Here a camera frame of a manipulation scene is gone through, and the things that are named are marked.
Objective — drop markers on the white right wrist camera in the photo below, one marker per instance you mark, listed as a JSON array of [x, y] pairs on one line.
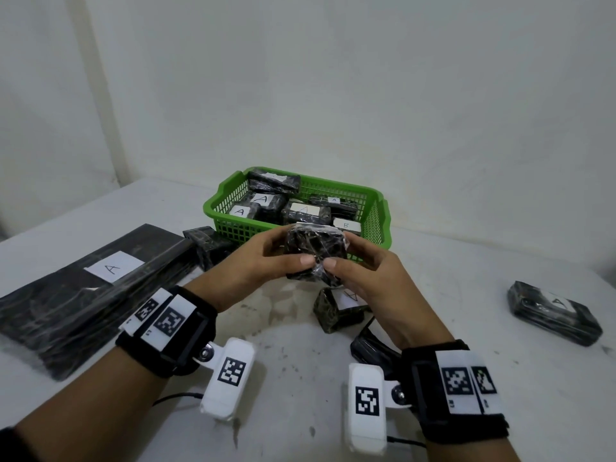
[[366, 430]]

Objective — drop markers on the black left wristband with markers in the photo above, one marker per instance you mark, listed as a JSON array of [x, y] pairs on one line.
[[144, 353]]

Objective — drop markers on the black right wristband with markers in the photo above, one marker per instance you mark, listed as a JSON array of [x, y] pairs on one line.
[[433, 428]]

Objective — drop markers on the black packet labelled A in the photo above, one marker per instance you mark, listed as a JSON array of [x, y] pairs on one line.
[[274, 211]]

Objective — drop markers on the black packet labelled B near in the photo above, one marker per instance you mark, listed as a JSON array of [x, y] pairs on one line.
[[409, 442]]

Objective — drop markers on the small marbled packet labelled A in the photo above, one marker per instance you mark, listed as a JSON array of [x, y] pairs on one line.
[[332, 317]]

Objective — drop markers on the black wristband with markers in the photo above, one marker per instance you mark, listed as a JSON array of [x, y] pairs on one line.
[[433, 428], [144, 353]]

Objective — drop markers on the person's left hand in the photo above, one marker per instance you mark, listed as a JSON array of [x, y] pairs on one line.
[[240, 274]]

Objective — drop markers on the person's right hand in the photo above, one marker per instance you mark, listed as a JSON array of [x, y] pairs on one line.
[[394, 303]]

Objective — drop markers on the long black packet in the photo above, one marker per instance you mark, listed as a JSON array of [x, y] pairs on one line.
[[346, 209]]

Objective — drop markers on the pile of black packets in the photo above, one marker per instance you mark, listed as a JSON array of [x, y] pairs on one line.
[[48, 322]]

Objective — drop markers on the black packet placed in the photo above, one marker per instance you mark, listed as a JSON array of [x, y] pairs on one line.
[[534, 312]]

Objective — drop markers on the green plastic mesh basket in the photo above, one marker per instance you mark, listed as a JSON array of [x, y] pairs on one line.
[[231, 230]]

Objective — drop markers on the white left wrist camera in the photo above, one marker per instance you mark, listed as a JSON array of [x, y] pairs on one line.
[[226, 401]]

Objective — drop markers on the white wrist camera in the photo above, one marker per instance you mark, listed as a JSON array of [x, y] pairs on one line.
[[226, 401], [366, 430]]

